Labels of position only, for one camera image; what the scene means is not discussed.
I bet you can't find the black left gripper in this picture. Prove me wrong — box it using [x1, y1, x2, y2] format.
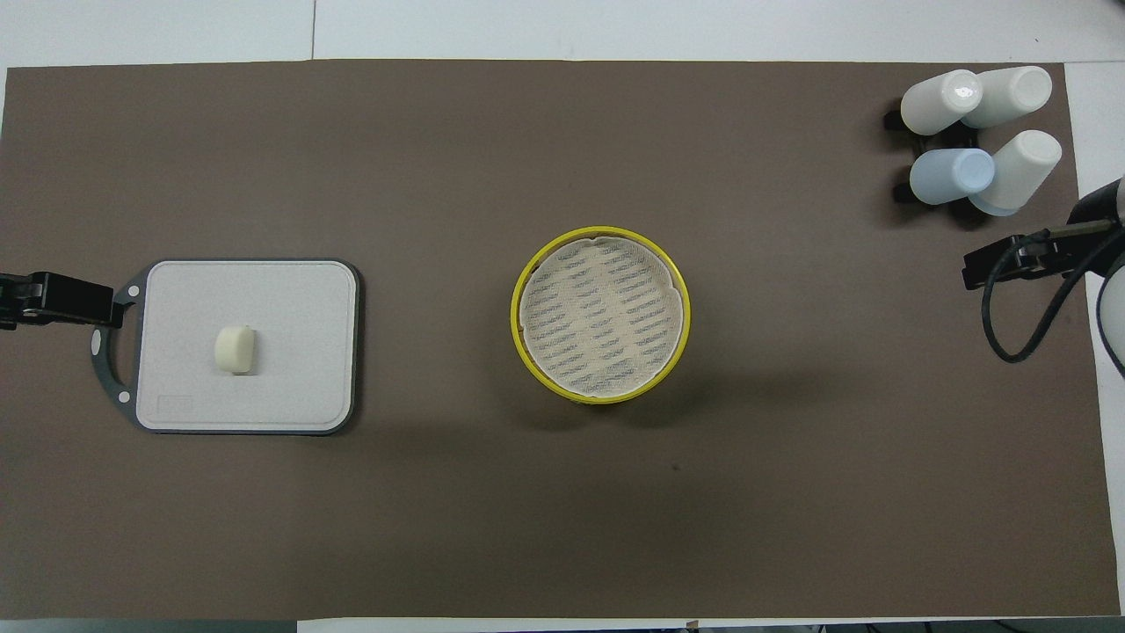
[0, 271, 124, 331]

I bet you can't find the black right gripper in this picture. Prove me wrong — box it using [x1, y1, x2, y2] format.
[962, 224, 1100, 291]

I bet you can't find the white steamed bun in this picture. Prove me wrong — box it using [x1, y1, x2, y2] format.
[214, 325, 258, 376]

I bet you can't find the yellow steamer basket with liner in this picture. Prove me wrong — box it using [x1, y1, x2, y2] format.
[511, 226, 692, 405]

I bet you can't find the bamboo steamer basket yellow rim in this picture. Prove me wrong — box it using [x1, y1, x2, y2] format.
[549, 389, 634, 406]

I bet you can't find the white bottle bottom right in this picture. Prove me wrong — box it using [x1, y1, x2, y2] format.
[969, 129, 1063, 217]

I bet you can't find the white bottle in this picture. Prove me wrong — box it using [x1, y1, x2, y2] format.
[969, 129, 1063, 217]
[900, 69, 983, 136]
[961, 65, 1054, 130]

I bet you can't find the pale blue bottle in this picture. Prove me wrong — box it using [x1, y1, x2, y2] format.
[909, 147, 997, 207]

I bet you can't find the black cup rack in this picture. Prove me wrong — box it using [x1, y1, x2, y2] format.
[882, 104, 985, 205]

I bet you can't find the white bottle top right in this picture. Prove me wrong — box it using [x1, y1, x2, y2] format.
[961, 65, 1054, 130]

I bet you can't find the white bottle top left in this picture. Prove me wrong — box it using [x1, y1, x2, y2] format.
[900, 69, 983, 136]

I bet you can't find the brown table mat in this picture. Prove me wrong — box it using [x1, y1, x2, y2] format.
[0, 59, 1121, 621]

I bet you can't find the white cutting board grey frame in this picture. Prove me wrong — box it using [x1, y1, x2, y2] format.
[91, 258, 361, 436]

